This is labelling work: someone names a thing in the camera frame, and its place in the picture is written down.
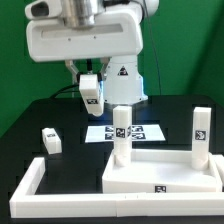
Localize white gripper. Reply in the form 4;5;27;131
24;0;144;83

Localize white desk top tray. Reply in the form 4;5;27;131
102;149;222;193

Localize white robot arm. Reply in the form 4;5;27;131
25;0;159;105

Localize fiducial marker sheet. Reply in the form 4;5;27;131
85;124;165;143

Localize white L-shaped fence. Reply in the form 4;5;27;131
9;157;224;218

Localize white block right edge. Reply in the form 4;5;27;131
214;155;224;184

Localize black cables at base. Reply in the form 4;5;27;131
49;83;81;100

